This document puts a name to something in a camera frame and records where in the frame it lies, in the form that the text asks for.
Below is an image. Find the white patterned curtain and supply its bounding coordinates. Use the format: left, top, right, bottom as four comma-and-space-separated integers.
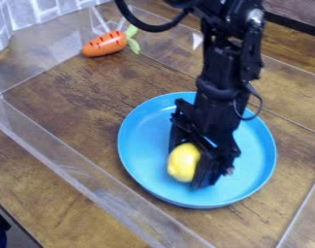
0, 0, 112, 51

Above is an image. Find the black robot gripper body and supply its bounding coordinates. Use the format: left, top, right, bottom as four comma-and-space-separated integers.
172, 78, 250, 157

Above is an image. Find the yellow lemon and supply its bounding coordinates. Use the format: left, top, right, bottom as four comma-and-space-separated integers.
168, 143, 202, 182

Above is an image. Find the blue round tray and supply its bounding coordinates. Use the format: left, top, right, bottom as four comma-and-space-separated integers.
117, 91, 279, 209

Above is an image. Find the black cable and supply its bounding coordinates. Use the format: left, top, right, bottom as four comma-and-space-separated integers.
113, 0, 196, 33

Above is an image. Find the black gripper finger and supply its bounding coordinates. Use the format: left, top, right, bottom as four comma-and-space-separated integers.
169, 117, 198, 151
191, 149, 236, 189

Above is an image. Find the orange toy carrot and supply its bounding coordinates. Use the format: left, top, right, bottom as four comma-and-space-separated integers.
82, 25, 140, 57

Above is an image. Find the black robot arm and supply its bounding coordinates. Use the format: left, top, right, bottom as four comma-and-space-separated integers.
165, 0, 265, 189

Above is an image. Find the clear acrylic enclosure wall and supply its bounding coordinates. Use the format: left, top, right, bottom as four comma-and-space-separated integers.
0, 4, 315, 248

